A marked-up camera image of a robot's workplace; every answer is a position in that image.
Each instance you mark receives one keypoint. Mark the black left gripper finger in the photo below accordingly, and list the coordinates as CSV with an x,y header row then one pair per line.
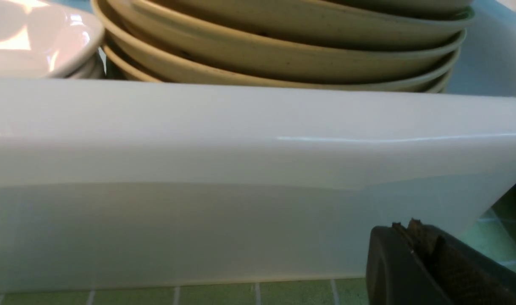
x,y
422,265

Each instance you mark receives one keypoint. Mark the white square dish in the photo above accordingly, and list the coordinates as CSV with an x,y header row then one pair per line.
x,y
44,39

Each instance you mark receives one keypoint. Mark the green checkered tablecloth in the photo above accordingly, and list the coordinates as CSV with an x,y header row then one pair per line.
x,y
494,235

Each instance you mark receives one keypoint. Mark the lower tan stacked bowls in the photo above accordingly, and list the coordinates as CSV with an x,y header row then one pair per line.
x,y
305,44

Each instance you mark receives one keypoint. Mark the large white plastic bin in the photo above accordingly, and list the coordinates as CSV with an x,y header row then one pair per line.
x,y
115,184

